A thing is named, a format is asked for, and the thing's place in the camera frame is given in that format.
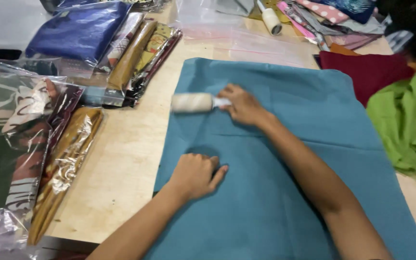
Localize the person's right hand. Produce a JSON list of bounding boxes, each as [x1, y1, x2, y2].
[[217, 83, 274, 127]]

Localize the person's left hand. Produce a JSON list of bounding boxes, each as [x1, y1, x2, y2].
[[166, 153, 229, 201]]

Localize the white lint roller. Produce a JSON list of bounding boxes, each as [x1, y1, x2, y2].
[[257, 0, 283, 36], [170, 92, 232, 114]]

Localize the teal cloth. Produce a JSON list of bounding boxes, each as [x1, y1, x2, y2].
[[143, 57, 416, 260]]

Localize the clear zip bags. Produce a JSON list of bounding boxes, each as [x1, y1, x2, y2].
[[175, 0, 304, 67]]

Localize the grey fabric in plastic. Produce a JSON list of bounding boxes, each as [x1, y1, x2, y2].
[[213, 0, 256, 17]]

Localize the yellow patterned fabric packet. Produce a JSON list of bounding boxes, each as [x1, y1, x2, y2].
[[132, 23, 177, 91]]

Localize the mustard fabric packet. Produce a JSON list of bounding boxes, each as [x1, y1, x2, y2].
[[106, 20, 158, 99]]

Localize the orange cloth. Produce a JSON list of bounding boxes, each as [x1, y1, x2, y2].
[[330, 43, 361, 57]]

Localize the white red patterned fabric packet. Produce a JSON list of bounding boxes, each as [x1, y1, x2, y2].
[[96, 12, 147, 73]]

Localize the heap of mixed fabrics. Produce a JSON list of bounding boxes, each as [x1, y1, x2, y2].
[[277, 0, 387, 51]]

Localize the maroon cloth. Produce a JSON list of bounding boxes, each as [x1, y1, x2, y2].
[[318, 51, 416, 108]]

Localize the dark packets in clear plastic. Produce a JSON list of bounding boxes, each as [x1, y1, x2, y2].
[[39, 0, 170, 13]]

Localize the blue fabric packet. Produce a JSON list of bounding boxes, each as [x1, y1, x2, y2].
[[25, 1, 133, 68]]

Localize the gold brown fabric packet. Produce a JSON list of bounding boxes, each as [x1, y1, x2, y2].
[[27, 106, 105, 246]]

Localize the light green cloth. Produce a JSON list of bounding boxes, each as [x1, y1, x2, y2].
[[366, 65, 416, 187]]

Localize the brown white striped fabric packet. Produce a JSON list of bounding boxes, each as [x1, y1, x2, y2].
[[1, 78, 86, 218]]

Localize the black phone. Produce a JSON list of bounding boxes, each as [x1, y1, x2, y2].
[[0, 48, 23, 61]]

